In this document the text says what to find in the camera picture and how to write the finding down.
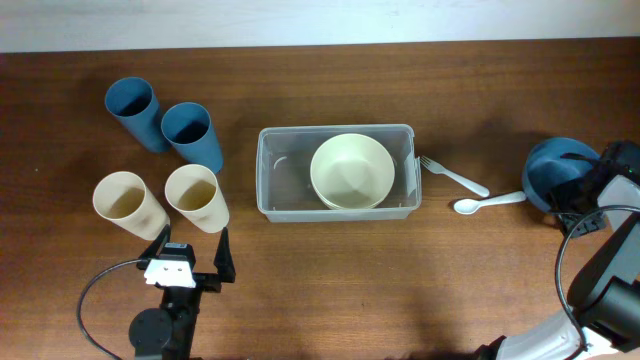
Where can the white plastic fork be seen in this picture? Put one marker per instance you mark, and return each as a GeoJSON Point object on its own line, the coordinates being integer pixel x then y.
{"type": "Point", "coordinates": [436, 168]}

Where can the blue cup right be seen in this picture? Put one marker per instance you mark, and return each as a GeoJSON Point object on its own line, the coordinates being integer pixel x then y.
{"type": "Point", "coordinates": [189, 129]}

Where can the cream cup right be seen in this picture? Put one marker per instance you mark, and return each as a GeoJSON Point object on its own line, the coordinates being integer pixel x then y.
{"type": "Point", "coordinates": [194, 191]}

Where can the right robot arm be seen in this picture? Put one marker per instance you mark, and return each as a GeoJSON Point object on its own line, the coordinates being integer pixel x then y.
{"type": "Point", "coordinates": [600, 308]}

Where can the clear plastic container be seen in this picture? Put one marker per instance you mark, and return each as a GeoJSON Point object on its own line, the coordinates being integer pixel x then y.
{"type": "Point", "coordinates": [284, 191]}

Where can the blue bowl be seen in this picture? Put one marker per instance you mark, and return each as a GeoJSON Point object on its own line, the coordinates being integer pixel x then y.
{"type": "Point", "coordinates": [545, 168]}

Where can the white plastic spoon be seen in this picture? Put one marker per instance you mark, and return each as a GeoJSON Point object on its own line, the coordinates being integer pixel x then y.
{"type": "Point", "coordinates": [470, 206]}

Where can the blue cup rear left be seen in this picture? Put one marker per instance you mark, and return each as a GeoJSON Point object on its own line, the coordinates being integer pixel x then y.
{"type": "Point", "coordinates": [133, 103]}

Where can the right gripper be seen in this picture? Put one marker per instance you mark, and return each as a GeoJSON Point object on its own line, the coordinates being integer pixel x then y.
{"type": "Point", "coordinates": [555, 195]}

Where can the blue cup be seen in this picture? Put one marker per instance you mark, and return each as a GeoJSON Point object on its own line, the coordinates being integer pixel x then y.
{"type": "Point", "coordinates": [133, 103]}
{"type": "Point", "coordinates": [189, 129]}

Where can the cream cup left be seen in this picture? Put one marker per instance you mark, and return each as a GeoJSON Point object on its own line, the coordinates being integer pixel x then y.
{"type": "Point", "coordinates": [124, 199]}

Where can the cream bowl front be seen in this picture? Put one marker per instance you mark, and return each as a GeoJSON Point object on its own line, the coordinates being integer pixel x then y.
{"type": "Point", "coordinates": [351, 161]}

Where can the cream bowl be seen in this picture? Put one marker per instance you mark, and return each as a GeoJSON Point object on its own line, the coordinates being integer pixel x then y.
{"type": "Point", "coordinates": [351, 161]}
{"type": "Point", "coordinates": [353, 199]}

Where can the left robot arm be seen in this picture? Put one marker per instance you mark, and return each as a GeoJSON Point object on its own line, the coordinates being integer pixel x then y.
{"type": "Point", "coordinates": [167, 331]}

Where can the cream cup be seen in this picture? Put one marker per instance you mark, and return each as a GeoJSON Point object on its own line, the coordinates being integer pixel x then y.
{"type": "Point", "coordinates": [124, 199]}
{"type": "Point", "coordinates": [194, 191]}

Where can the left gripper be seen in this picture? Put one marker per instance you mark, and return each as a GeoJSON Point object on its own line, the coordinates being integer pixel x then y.
{"type": "Point", "coordinates": [222, 260]}

